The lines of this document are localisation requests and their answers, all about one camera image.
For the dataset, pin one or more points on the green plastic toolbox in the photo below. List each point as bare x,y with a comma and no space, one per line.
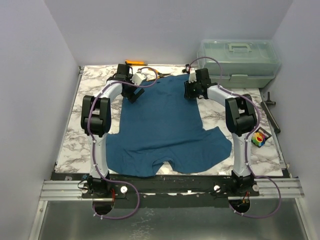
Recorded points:
250,64

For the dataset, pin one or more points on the yellow handled pliers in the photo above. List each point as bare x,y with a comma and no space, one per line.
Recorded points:
159,76

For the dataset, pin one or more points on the blue t-shirt garment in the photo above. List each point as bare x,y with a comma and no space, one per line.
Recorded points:
161,126

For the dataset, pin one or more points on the orange utility knife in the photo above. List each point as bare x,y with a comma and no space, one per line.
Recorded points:
135,63

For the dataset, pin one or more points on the black T-handle tool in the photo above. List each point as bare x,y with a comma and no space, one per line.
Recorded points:
187,69

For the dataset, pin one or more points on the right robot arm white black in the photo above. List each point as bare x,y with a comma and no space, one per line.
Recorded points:
242,118

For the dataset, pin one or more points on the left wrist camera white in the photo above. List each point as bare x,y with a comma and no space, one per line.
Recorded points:
138,78

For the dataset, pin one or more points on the aluminium rail frame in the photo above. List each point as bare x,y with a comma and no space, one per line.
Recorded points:
60,190

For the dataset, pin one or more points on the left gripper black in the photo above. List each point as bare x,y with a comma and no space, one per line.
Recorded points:
130,96

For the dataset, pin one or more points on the small black tray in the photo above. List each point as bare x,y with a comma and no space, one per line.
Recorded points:
264,132

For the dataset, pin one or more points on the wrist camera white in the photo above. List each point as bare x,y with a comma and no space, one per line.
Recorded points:
138,78
192,76

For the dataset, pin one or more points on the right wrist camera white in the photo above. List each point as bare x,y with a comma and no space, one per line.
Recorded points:
192,76

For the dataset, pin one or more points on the black clamp bar tool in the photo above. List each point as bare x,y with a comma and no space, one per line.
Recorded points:
265,106

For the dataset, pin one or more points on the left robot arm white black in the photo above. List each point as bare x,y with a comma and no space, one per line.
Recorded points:
96,121

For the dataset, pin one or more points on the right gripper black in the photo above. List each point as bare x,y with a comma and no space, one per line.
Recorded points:
189,91

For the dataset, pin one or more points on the rainbow flower plush brooch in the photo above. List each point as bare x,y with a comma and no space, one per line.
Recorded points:
258,139

